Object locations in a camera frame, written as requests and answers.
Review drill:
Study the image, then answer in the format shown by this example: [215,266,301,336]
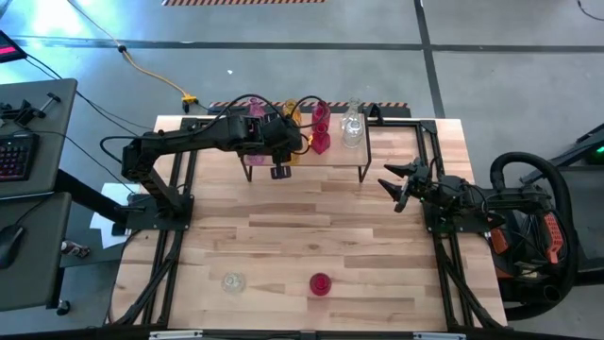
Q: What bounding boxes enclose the black backlit keyboard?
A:
[0,132,42,183]

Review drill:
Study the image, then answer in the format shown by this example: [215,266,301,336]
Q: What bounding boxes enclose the black computer mouse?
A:
[0,224,25,271]

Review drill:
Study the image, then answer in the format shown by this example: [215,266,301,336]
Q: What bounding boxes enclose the short clear ribbed vase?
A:
[342,118,365,150]

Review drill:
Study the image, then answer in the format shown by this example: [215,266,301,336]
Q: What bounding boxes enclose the red ribbed bottle vase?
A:
[310,100,331,132]

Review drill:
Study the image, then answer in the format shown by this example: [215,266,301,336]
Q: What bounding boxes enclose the pear-shaped red glass vase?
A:
[309,272,333,298]

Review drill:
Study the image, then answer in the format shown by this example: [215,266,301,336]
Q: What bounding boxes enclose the white paper sheet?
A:
[89,181,139,250]

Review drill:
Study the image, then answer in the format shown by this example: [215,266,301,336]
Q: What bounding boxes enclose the black clamp tool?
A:
[0,92,62,128]

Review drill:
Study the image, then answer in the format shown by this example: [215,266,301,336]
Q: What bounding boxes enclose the tall purple glass vase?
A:
[248,97,268,119]

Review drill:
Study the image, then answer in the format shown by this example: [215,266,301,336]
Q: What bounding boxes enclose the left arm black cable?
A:
[98,93,331,164]

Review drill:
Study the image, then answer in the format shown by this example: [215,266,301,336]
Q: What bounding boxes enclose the red ribbed bell-shaped vase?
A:
[310,125,332,156]

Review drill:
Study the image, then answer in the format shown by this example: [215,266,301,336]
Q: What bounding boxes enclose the grey side desk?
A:
[0,77,79,200]
[0,191,73,313]

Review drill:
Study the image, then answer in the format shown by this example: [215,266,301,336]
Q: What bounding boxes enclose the tall clear glass vase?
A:
[341,97,363,124]

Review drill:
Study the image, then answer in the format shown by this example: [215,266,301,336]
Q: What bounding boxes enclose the black equipment with green light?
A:
[518,121,604,188]

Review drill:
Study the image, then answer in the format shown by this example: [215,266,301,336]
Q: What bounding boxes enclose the yellow extension cord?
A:
[65,0,200,108]

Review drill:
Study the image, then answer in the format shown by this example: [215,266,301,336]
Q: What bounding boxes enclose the wooden shelf with black frame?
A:
[239,104,374,185]

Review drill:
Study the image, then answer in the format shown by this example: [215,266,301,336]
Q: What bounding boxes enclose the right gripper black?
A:
[377,158,433,204]

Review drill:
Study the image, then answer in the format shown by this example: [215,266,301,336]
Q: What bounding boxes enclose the black aluminium table frame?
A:
[108,115,509,332]

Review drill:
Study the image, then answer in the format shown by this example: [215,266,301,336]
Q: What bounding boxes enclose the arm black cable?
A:
[98,93,331,164]
[424,158,495,223]

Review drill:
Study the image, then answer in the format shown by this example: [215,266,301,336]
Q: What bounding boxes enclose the silver metal bracket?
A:
[412,331,467,340]
[148,330,204,340]

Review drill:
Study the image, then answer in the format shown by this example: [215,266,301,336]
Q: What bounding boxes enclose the computer monitor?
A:
[0,28,28,65]

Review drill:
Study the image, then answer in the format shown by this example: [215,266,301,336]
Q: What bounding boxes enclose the hazard striped black mat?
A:
[207,99,412,119]

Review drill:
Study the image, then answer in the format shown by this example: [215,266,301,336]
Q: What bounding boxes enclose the black diagonal support beam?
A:
[55,168,131,228]

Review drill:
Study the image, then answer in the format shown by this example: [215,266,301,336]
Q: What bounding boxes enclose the small dark bottle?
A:
[59,239,92,260]

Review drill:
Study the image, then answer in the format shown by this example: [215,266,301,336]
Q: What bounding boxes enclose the black floor cable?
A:
[25,51,155,144]

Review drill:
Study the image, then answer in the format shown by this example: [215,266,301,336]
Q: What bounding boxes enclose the red and black tool bag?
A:
[488,197,567,297]

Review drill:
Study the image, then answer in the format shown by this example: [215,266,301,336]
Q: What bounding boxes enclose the black corrugated hose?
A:
[489,150,580,323]

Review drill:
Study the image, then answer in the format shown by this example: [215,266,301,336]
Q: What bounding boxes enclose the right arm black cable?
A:
[424,158,495,223]

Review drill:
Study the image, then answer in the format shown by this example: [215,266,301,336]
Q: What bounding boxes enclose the clear bulbous glass vase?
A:
[221,271,247,297]

